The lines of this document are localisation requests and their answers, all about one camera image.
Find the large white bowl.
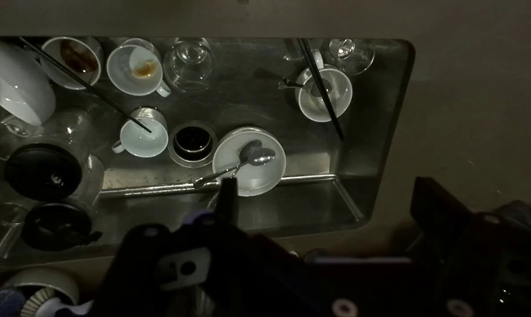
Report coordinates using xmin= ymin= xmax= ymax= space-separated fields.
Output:
xmin=0 ymin=37 xmax=57 ymax=128

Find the white mug with coffee stain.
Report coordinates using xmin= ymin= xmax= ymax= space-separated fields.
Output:
xmin=103 ymin=38 xmax=172 ymax=98

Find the stainless steel sink basin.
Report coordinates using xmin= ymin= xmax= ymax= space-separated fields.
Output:
xmin=0 ymin=33 xmax=417 ymax=266

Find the sink drain strainer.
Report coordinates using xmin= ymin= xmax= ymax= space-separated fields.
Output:
xmin=167 ymin=119 xmax=218 ymax=171

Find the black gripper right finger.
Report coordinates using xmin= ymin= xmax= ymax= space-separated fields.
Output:
xmin=409 ymin=174 xmax=531 ymax=317

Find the metal spoon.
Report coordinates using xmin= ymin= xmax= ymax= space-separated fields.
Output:
xmin=192 ymin=139 xmax=276 ymax=190

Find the white cup with brown residue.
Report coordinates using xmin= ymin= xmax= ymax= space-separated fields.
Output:
xmin=40 ymin=35 xmax=105 ymax=91

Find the clear drinking glass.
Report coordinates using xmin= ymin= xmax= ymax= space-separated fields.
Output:
xmin=322 ymin=37 xmax=377 ymax=77
xmin=162 ymin=35 xmax=215 ymax=95

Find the glass jar with black lid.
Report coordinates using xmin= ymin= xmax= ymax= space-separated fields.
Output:
xmin=0 ymin=107 xmax=105 ymax=207

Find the white brush holder bowl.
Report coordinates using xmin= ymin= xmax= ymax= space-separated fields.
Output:
xmin=1 ymin=267 xmax=80 ymax=306

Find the white saucer plate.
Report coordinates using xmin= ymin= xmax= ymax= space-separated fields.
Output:
xmin=209 ymin=125 xmax=289 ymax=199

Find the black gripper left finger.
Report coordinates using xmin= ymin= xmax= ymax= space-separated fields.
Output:
xmin=93 ymin=176 xmax=319 ymax=317

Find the round black lid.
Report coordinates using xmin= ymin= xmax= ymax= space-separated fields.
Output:
xmin=19 ymin=200 xmax=103 ymax=253

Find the small white cup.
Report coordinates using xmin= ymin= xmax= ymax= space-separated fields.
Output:
xmin=109 ymin=105 xmax=170 ymax=160

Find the blue sponge cloth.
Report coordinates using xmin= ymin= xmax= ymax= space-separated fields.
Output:
xmin=0 ymin=287 xmax=28 ymax=317

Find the black chopstick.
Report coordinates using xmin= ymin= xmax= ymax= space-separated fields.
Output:
xmin=297 ymin=37 xmax=347 ymax=142
xmin=19 ymin=35 xmax=153 ymax=134

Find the white cup with handle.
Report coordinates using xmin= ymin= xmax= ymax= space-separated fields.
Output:
xmin=292 ymin=49 xmax=356 ymax=125

